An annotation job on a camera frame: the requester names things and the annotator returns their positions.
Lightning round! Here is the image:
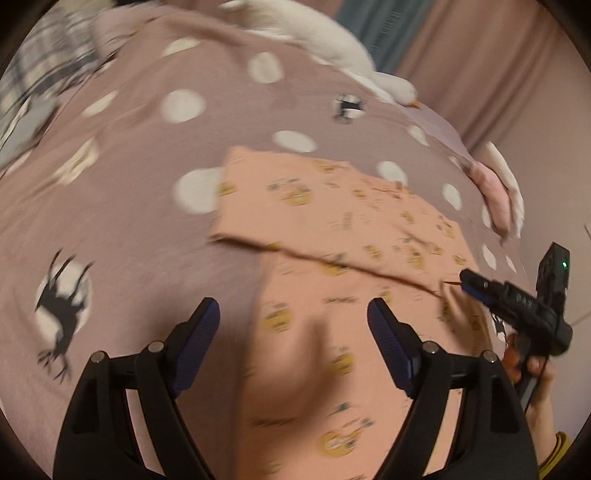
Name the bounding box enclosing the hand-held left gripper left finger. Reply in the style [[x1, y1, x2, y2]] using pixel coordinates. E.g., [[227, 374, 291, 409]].
[[53, 298, 221, 480]]

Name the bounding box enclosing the teal curtain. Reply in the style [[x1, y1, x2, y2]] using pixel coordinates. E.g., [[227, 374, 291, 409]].
[[335, 0, 435, 75]]

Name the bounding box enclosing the mauve pillow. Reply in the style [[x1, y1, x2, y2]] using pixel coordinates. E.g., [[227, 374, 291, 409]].
[[95, 7, 162, 56]]

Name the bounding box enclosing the folded pink cloth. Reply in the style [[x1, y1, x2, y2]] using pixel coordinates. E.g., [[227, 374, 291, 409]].
[[468, 161, 513, 234]]

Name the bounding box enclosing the person's right hand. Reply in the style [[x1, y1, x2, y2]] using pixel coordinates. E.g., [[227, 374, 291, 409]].
[[503, 344, 557, 462]]

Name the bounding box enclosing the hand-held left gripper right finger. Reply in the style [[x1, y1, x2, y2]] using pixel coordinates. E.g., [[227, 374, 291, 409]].
[[367, 298, 539, 480]]

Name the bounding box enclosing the folded white cloth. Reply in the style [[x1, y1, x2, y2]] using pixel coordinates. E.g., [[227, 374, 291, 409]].
[[482, 141, 526, 241]]

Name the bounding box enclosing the plaid pillow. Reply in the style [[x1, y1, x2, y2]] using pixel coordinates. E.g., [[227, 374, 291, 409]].
[[0, 9, 100, 167]]

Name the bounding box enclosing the white goose plush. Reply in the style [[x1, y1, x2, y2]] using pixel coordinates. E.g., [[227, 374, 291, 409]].
[[219, 0, 421, 109]]

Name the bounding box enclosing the person's right forearm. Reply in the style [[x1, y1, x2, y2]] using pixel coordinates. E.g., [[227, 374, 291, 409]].
[[538, 431, 575, 469]]

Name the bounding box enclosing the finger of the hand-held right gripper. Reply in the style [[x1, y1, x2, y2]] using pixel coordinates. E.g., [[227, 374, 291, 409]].
[[459, 269, 508, 309]]

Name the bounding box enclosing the peach printed garment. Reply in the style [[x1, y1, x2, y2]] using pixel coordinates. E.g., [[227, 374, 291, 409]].
[[210, 147, 497, 480]]

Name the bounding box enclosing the mauve polka dot blanket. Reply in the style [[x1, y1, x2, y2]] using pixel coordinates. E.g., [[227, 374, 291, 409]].
[[0, 9, 532, 480]]

